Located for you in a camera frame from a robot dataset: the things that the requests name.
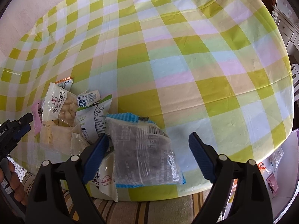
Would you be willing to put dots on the white nut snack packet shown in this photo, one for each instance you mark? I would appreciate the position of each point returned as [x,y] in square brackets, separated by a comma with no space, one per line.
[58,107]

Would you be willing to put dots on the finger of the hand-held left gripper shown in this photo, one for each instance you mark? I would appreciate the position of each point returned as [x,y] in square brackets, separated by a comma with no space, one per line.
[23,133]
[24,119]

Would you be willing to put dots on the beige cracker packet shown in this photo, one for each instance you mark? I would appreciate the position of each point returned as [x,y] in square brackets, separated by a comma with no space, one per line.
[58,135]

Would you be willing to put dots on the purple white cardboard box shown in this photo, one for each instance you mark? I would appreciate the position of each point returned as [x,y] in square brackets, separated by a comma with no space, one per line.
[286,184]

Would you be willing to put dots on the green checkered plastic tablecloth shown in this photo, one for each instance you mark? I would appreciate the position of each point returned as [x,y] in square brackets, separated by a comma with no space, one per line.
[175,63]

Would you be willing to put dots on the green white snack packet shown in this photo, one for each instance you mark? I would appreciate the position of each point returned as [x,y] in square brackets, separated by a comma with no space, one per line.
[98,121]

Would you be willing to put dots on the small orange white packet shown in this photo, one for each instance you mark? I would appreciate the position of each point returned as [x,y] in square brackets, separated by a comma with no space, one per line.
[65,84]

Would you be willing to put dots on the white slatted chair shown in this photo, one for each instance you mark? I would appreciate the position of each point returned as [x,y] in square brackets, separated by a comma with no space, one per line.
[295,77]

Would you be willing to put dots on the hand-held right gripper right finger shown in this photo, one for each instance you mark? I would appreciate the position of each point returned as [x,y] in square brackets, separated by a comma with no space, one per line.
[203,156]

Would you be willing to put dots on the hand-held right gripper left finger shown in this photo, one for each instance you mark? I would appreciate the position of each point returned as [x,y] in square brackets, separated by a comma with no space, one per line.
[97,152]

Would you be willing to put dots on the person's left hand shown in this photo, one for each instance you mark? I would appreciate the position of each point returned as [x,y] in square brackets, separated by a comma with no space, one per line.
[17,189]

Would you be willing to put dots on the small white black-print packet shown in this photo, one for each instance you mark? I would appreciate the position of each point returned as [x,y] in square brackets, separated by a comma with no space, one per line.
[90,99]

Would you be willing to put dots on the small clear snack packet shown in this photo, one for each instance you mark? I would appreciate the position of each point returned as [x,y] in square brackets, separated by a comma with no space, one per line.
[79,142]

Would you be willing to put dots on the white red-print snack packet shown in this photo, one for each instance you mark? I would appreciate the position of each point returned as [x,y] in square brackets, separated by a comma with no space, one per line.
[105,182]

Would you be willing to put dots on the striped beige brown cushion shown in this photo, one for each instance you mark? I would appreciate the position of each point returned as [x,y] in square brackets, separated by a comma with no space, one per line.
[151,210]

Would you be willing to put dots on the white ornate dresser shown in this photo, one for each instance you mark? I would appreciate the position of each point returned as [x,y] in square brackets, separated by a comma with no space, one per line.
[287,28]

